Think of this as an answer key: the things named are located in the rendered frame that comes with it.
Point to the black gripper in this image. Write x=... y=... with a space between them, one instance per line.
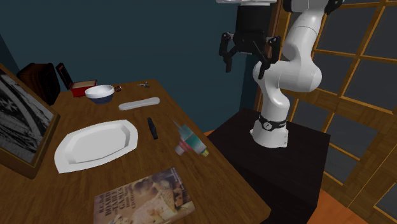
x=248 y=29

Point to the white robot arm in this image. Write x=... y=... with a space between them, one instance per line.
x=294 y=77

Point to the wooden lattice window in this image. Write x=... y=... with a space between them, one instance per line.
x=350 y=93

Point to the small grey metal keys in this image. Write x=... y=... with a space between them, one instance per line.
x=143 y=84

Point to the dark robot stand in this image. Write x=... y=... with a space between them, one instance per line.
x=273 y=167

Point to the pale grey oblong case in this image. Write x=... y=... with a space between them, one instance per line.
x=139 y=103

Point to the small black pen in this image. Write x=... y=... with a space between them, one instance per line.
x=152 y=127

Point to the white and blue bowl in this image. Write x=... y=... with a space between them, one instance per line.
x=100 y=93

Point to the open red box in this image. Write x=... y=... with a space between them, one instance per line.
x=77 y=83

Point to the board games book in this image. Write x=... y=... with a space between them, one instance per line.
x=145 y=198

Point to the white octagonal plate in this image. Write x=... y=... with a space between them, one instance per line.
x=96 y=145

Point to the framed black and white picture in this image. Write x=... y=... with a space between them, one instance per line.
x=21 y=121

